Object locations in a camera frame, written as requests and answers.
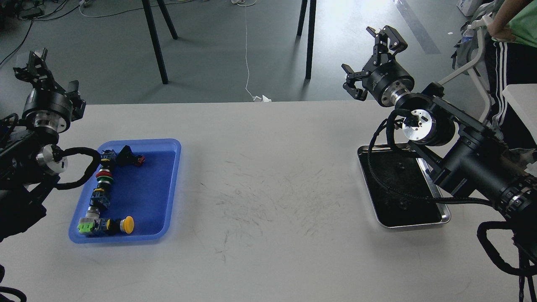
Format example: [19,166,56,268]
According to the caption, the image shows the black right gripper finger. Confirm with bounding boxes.
[341,64,371,101]
[366,26,408,67]

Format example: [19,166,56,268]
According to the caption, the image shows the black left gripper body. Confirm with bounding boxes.
[22,89,86,133]

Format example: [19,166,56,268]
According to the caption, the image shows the white office chair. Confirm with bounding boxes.
[438,13,493,122]

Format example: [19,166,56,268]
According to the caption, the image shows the silver metal tray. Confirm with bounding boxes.
[357,145,451,230]

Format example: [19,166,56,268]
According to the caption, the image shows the red green push button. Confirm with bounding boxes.
[95,169,114,187]

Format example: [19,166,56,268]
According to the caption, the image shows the white hanging cable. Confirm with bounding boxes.
[230,0,272,103]

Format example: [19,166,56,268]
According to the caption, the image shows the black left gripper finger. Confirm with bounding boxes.
[65,81,84,105]
[13,48,57,91]

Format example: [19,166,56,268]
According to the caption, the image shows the black stand legs left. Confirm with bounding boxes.
[141,0,179,85]

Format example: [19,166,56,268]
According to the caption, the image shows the black stand legs right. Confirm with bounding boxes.
[297,0,317,80]

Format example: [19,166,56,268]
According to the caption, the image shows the blue yellow switch block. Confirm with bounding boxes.
[100,149,117,172]

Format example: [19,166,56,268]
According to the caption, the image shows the person in green shirt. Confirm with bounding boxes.
[485,0,537,149]

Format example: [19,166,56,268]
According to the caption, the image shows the white side table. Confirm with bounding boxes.
[503,83,537,140]

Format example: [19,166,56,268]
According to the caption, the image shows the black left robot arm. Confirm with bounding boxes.
[0,48,101,239]

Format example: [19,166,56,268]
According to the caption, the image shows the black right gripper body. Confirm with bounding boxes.
[361,59,415,107]

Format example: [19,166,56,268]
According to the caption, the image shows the black stand legs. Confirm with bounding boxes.
[141,0,179,85]
[297,0,317,80]

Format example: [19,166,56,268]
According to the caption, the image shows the yellow mushroom push button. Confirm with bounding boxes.
[100,216,135,235]

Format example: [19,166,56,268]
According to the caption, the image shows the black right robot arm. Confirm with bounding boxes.
[342,25,536,302]

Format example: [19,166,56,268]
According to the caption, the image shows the black red switch part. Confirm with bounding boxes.
[116,145,145,167]

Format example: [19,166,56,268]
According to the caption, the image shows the blue plastic tray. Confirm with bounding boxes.
[68,139,182,244]

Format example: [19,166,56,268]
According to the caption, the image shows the green grey connector part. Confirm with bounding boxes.
[77,206,102,237]

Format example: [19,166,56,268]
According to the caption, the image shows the floor cables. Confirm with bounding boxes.
[0,0,141,63]

